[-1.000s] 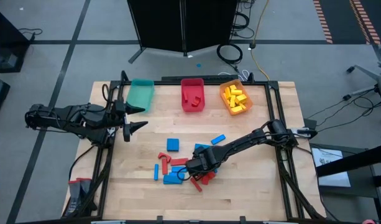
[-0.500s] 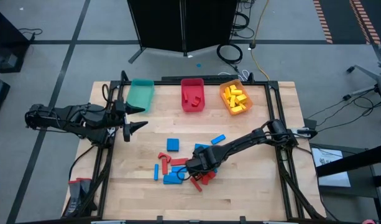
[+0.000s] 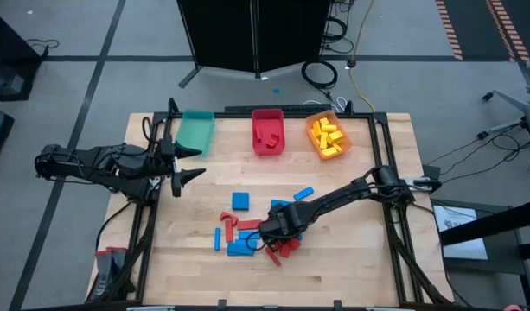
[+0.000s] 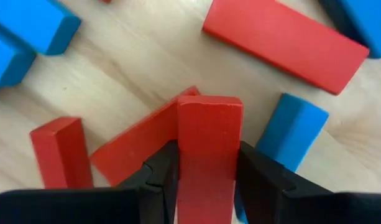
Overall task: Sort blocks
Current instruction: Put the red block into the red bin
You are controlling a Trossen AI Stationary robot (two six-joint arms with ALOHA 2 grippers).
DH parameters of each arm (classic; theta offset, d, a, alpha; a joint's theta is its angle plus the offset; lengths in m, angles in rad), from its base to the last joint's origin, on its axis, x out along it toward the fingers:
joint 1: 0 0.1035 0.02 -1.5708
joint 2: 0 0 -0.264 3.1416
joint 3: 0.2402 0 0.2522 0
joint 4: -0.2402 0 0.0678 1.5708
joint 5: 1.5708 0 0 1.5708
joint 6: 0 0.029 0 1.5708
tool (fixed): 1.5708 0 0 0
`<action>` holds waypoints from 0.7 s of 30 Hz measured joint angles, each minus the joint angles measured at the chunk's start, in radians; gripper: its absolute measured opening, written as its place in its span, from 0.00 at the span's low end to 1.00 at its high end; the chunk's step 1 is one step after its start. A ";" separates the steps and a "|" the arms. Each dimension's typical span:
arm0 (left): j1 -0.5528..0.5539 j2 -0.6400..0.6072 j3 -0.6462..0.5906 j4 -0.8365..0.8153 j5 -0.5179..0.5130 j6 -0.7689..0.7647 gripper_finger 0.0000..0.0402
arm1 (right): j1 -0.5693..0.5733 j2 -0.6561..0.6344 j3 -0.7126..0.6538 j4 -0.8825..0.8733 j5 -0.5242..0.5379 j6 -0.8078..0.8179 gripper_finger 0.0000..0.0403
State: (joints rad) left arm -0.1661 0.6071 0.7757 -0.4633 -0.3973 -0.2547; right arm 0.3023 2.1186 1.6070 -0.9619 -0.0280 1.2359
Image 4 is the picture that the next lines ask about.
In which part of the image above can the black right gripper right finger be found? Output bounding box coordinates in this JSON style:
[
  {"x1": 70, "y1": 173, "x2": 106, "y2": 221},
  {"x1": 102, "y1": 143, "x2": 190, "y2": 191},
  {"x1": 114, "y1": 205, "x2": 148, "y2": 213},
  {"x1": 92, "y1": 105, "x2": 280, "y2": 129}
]
[{"x1": 236, "y1": 141, "x2": 381, "y2": 224}]

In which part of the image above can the slim blue wooden block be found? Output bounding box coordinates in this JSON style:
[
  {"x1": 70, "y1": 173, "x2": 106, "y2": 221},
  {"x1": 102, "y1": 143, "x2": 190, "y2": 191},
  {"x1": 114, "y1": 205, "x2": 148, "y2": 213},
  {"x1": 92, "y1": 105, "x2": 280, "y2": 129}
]
[{"x1": 233, "y1": 93, "x2": 330, "y2": 224}]

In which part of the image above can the flat blue wooden block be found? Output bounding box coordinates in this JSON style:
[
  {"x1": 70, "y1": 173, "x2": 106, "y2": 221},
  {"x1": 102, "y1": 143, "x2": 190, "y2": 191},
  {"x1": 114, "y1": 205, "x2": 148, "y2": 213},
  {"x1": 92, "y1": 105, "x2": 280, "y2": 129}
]
[
  {"x1": 0, "y1": 0, "x2": 83, "y2": 57},
  {"x1": 0, "y1": 32, "x2": 38, "y2": 89}
]

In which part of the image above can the long red wooden block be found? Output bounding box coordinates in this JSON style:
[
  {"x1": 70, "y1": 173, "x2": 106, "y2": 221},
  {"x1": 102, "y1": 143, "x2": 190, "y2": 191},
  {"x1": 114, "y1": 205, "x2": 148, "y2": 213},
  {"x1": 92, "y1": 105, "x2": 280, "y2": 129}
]
[
  {"x1": 202, "y1": 0, "x2": 370, "y2": 96},
  {"x1": 29, "y1": 116, "x2": 95, "y2": 190},
  {"x1": 177, "y1": 94, "x2": 244, "y2": 224},
  {"x1": 90, "y1": 86, "x2": 201, "y2": 188}
]

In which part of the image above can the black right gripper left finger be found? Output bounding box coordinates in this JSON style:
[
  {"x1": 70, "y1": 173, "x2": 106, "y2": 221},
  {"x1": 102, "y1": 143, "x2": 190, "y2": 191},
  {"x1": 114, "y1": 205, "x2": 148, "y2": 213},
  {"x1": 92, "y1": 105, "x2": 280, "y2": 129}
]
[{"x1": 0, "y1": 139, "x2": 180, "y2": 224}]

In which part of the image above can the thick blue wooden block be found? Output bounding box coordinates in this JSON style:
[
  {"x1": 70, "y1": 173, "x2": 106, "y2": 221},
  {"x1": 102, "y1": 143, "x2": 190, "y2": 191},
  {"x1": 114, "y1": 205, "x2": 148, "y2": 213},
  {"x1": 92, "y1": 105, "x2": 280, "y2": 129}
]
[{"x1": 317, "y1": 0, "x2": 381, "y2": 60}]

